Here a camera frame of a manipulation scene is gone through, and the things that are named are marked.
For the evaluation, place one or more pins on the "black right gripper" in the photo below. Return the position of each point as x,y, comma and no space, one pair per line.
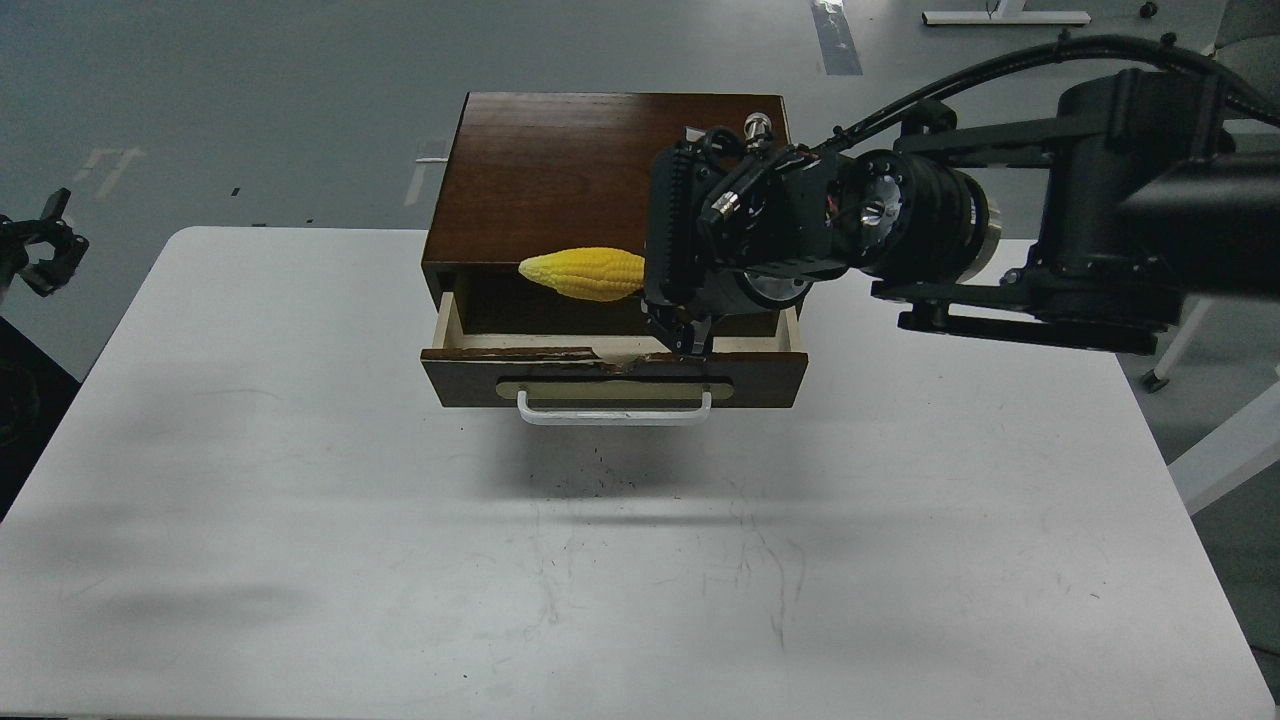
780,223

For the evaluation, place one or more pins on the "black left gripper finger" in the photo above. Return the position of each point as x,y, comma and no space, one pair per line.
50,222
48,275

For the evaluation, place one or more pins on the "yellow corn cob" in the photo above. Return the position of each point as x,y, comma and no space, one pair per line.
594,274

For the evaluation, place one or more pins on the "wooden drawer with white handle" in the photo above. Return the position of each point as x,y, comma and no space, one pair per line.
610,380

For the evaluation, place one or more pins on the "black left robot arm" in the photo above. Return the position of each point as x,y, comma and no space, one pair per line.
13,254

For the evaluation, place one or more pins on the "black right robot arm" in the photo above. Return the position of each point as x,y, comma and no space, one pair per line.
1084,230

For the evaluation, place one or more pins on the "dark wooden drawer cabinet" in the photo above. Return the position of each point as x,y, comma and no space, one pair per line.
535,172

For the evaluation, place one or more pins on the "white desk foot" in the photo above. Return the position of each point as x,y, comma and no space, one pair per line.
1005,13

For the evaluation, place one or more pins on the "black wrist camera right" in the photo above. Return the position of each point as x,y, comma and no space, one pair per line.
678,258

